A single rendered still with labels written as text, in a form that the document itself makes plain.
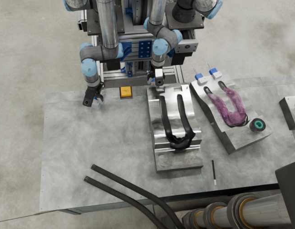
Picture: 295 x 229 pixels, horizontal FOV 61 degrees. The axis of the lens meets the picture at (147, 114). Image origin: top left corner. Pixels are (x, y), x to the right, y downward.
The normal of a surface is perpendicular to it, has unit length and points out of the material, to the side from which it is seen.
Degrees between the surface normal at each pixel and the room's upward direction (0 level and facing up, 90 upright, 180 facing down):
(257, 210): 90
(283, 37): 0
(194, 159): 0
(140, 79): 0
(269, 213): 90
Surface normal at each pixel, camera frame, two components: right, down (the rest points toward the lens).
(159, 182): 0.06, -0.42
